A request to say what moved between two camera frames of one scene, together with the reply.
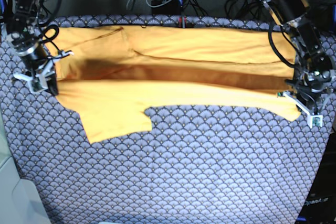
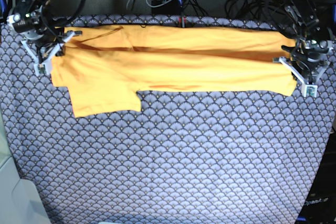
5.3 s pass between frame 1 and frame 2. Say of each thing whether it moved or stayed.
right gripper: moved
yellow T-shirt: moved
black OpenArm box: stayed
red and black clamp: stayed
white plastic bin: stayed
